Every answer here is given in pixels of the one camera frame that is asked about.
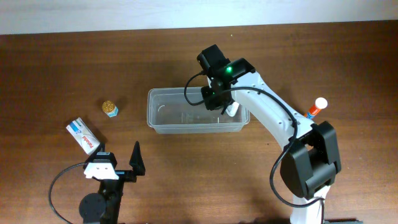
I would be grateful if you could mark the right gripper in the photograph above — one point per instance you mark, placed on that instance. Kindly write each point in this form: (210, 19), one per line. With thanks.
(209, 101)

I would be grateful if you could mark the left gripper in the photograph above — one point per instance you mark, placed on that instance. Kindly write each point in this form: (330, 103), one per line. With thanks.
(136, 163)

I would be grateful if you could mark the white medicine box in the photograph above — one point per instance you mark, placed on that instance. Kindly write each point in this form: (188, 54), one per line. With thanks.
(83, 136)

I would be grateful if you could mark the orange tube white cap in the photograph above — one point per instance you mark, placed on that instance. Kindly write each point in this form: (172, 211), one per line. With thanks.
(319, 104)

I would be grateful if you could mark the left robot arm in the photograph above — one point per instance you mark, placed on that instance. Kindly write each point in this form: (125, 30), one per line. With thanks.
(104, 205)

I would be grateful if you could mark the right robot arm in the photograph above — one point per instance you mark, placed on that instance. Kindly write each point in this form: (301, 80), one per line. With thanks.
(310, 159)

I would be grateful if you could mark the clear plastic container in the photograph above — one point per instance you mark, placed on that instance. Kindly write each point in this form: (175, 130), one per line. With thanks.
(169, 113)

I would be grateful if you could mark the small jar gold lid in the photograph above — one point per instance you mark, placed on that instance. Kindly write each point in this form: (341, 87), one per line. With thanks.
(110, 109)

